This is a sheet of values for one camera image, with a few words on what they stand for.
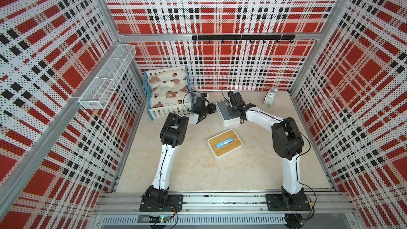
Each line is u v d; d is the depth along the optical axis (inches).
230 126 38.3
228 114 35.8
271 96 41.1
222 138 35.7
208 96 41.1
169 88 43.8
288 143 21.5
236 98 30.9
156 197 25.2
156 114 40.1
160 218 27.2
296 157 22.3
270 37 35.1
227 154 33.2
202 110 36.4
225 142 35.4
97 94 36.4
